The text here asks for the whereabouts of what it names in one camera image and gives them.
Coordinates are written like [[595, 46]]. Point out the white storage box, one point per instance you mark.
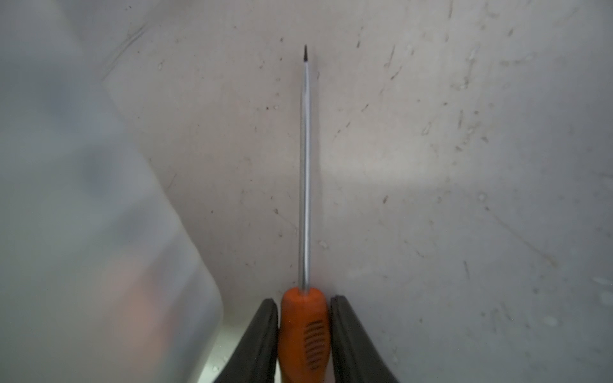
[[100, 281]]

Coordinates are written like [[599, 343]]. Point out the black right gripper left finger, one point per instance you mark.
[[256, 355]]

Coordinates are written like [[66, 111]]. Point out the orange black screwdriver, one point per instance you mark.
[[304, 331]]

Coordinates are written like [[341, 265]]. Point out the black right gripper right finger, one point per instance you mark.
[[355, 358]]

